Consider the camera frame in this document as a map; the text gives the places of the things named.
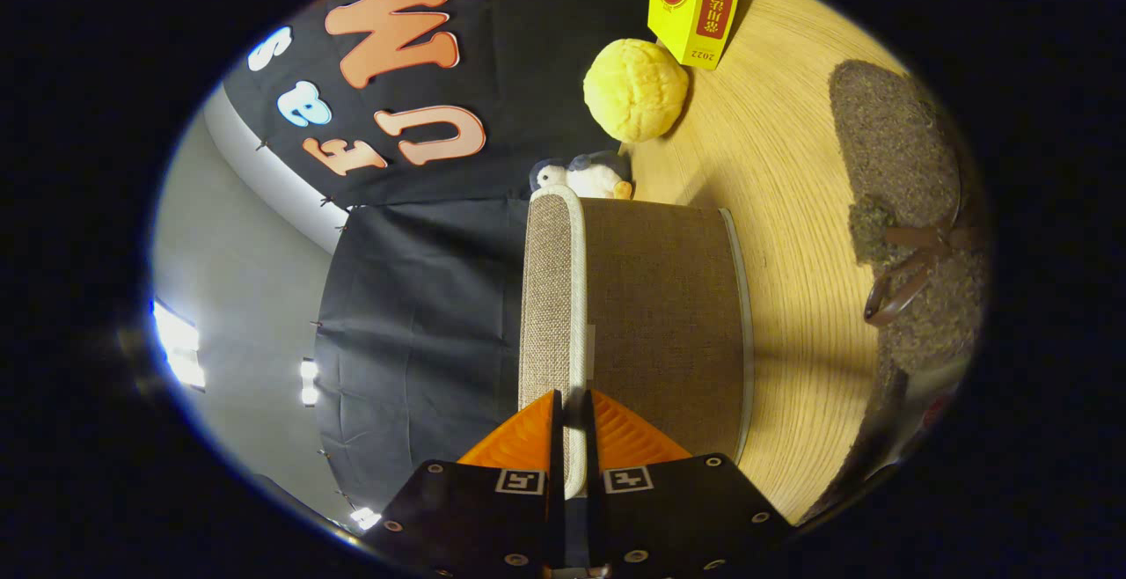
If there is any yellow book red circle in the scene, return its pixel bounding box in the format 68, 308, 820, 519
647, 0, 742, 70

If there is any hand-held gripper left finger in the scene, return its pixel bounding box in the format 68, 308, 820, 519
362, 389, 566, 579

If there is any brown fabric storage box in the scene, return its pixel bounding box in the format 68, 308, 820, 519
517, 185, 756, 501

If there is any yellow round plush cushion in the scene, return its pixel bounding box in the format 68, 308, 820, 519
582, 38, 691, 144

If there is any row of small cloth clips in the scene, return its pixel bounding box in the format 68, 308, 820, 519
255, 139, 353, 505

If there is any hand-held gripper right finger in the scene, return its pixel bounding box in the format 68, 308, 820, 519
584, 389, 794, 579

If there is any brown shoe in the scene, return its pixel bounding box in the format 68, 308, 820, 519
799, 58, 993, 525

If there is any penguin plush toy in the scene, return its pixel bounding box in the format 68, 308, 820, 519
528, 150, 634, 202

